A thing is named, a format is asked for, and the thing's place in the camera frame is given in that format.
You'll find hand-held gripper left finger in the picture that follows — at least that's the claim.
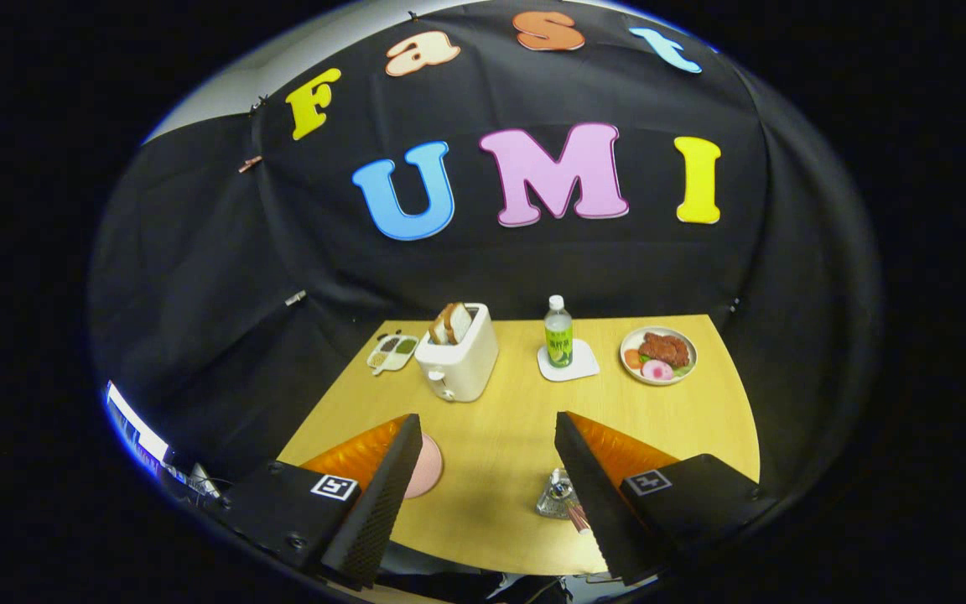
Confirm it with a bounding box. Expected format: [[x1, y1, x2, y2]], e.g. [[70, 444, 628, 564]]
[[202, 413, 423, 590]]

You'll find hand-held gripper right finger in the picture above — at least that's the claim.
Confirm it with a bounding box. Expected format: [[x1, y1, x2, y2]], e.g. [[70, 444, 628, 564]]
[[553, 411, 784, 586]]

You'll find pink round plate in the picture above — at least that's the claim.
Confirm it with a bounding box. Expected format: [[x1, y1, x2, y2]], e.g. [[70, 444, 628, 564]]
[[403, 433, 444, 500]]

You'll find white square coaster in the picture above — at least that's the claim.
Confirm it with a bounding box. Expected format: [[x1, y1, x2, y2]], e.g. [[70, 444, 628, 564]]
[[537, 338, 600, 383]]

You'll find white divided seasoning dish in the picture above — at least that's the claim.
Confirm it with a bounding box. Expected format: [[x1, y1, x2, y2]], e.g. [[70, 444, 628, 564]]
[[366, 333, 420, 376]]

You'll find white food plate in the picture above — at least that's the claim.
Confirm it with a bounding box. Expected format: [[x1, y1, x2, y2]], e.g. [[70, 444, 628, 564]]
[[620, 325, 699, 387]]

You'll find white toaster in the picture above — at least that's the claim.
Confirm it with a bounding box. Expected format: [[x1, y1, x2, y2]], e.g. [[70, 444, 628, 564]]
[[414, 303, 501, 404]]

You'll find green label drink bottle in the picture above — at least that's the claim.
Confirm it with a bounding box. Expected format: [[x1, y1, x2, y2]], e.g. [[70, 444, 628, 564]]
[[544, 294, 574, 368]]

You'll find brown meat piece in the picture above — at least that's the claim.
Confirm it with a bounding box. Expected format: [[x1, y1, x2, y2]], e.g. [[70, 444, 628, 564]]
[[638, 332, 691, 367]]

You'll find lit computer screen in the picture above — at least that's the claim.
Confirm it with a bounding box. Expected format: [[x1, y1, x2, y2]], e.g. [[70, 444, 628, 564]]
[[106, 382, 174, 479]]

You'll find metal wire cutlery basket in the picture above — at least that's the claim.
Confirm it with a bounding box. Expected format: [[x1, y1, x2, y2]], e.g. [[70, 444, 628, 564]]
[[536, 468, 584, 519]]

